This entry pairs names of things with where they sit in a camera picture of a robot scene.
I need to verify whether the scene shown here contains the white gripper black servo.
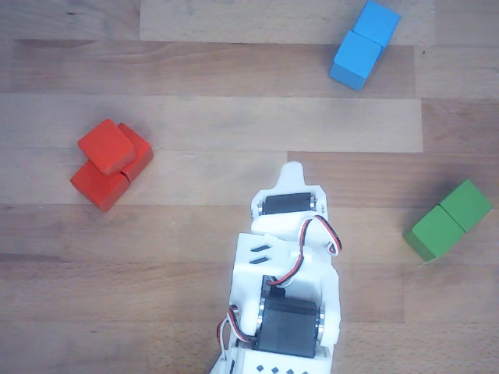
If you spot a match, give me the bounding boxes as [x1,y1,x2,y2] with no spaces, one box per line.
[249,161,343,258]

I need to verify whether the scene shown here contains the small red cube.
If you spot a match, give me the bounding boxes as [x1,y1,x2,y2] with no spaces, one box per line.
[76,118,138,175]

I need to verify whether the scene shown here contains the long blue block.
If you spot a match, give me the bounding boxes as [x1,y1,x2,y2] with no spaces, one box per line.
[328,0,402,92]

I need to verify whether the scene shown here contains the long green block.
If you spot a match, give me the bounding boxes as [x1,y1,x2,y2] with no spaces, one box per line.
[403,178,494,263]

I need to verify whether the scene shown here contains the long red block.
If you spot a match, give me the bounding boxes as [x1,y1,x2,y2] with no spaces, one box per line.
[69,122,154,213]

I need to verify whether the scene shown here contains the gripper servo cable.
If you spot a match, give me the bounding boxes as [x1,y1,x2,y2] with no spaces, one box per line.
[271,215,343,288]

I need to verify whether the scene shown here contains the forearm servo cable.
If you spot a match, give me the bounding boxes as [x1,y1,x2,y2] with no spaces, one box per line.
[215,305,245,354]

